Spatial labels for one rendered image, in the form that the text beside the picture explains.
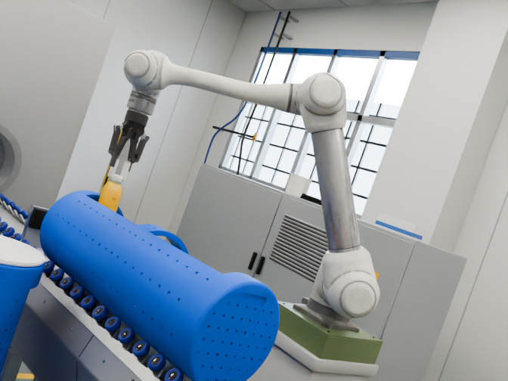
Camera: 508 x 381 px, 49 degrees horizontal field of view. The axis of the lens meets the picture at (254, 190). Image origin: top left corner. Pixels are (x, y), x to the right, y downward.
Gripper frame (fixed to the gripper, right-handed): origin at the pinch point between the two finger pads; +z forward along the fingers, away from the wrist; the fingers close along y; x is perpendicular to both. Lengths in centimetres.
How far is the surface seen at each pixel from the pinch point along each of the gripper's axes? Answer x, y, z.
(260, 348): 76, -9, 29
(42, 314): 9, 14, 49
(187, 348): 75, 14, 30
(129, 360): 54, 12, 43
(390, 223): -4, -176, -15
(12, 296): 21, 31, 40
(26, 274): 20.3, 28.9, 33.9
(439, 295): 28, -195, 14
